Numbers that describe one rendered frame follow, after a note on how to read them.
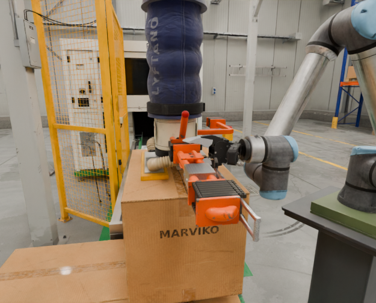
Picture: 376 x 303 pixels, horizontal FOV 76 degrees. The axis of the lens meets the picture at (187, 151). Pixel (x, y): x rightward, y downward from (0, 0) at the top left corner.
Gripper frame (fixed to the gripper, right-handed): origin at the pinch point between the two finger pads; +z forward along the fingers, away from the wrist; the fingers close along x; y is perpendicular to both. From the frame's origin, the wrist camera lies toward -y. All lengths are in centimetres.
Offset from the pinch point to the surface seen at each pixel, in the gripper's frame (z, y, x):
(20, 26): 92, 118, 58
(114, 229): 30, 52, -55
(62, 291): 46, 15, -59
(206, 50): -235, 954, 183
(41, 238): 99, 122, -101
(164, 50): 5.2, 18.3, 31.8
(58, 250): 56, 42, -59
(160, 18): 6.3, 18.5, 41.9
